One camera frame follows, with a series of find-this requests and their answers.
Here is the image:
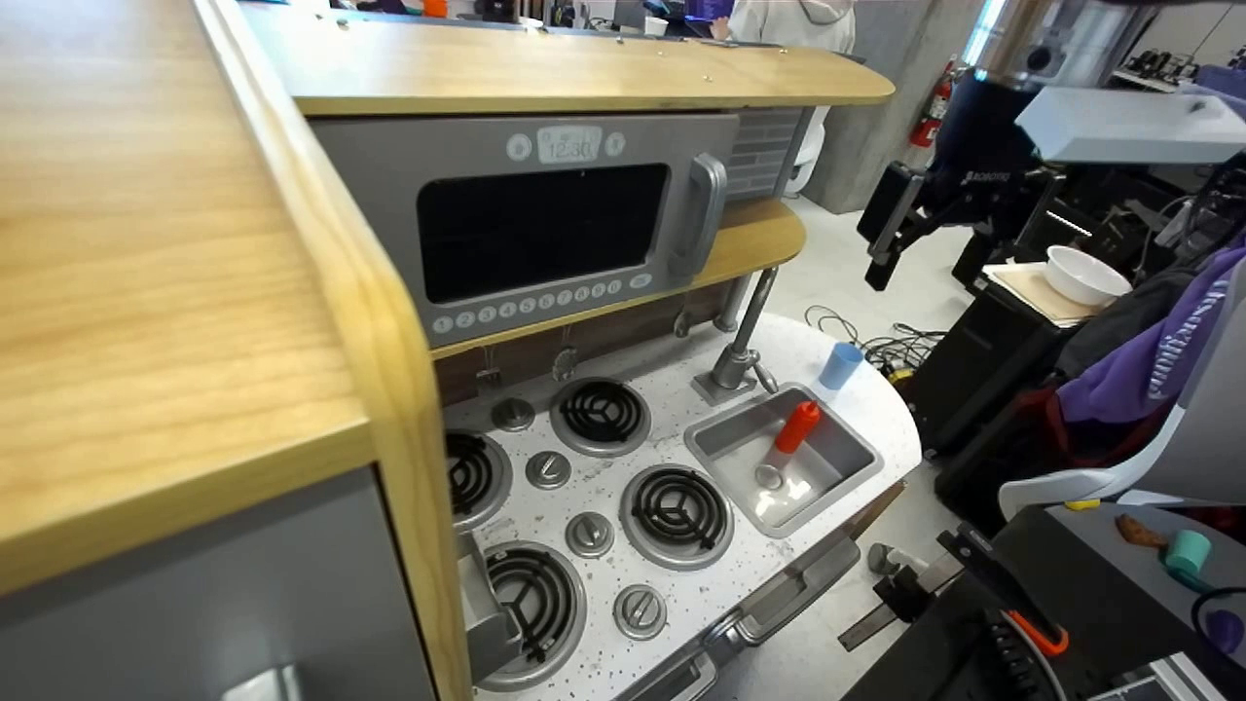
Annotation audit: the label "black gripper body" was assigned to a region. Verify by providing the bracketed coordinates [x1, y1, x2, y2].
[856, 157, 935, 252]

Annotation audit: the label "red sauce bottle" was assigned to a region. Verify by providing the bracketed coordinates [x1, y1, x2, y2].
[771, 398, 825, 459]

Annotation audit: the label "small blue cup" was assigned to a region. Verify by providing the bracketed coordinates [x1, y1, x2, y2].
[819, 338, 870, 394]

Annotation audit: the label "red fire extinguisher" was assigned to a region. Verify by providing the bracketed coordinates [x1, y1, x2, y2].
[906, 55, 965, 157]

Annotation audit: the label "light wooden board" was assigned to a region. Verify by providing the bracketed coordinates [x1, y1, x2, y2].
[978, 261, 1105, 331]

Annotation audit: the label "black storage case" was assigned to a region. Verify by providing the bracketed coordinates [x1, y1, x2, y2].
[906, 276, 1083, 459]

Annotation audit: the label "grey toy faucet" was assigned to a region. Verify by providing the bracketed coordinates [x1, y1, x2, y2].
[688, 265, 783, 405]

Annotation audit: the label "white bowl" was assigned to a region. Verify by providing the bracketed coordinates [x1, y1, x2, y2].
[1039, 242, 1137, 312]

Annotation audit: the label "grey toy sink basin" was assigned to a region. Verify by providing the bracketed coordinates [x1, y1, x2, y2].
[682, 383, 888, 542]

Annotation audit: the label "person in white top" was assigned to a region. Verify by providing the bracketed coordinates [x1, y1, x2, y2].
[723, 0, 866, 58]

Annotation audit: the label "purple cloth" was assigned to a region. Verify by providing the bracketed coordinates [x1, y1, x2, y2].
[1057, 224, 1246, 433]

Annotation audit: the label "black coil stove burner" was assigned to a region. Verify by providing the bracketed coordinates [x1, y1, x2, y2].
[479, 542, 592, 692]
[551, 373, 656, 459]
[621, 465, 740, 572]
[444, 429, 518, 529]

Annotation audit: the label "grey white curved seat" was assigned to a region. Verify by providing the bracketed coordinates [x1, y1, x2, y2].
[992, 289, 1246, 521]

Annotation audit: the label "small brown item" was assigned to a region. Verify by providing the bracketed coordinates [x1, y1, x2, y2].
[1110, 511, 1170, 552]

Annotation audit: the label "grey round stove knob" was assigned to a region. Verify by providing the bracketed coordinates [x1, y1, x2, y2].
[564, 511, 621, 566]
[487, 394, 539, 435]
[613, 581, 671, 647]
[522, 448, 575, 496]

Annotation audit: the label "black orange bar clamp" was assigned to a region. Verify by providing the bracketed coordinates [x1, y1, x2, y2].
[835, 521, 1074, 660]

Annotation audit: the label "black perforated work table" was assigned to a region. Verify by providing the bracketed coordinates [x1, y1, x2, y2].
[841, 503, 1246, 701]

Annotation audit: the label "teal cylinder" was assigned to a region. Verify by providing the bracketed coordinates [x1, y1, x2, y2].
[1162, 525, 1219, 594]

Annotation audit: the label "grey toy microwave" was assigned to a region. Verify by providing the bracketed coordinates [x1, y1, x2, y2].
[312, 112, 813, 350]

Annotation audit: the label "wooden toy kitchen unit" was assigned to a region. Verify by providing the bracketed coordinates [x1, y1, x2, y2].
[0, 0, 927, 701]

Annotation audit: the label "tangled floor cables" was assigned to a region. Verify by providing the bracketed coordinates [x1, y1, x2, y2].
[804, 302, 952, 383]

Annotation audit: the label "grey oven door handle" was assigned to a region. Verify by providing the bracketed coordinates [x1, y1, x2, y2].
[705, 529, 870, 656]

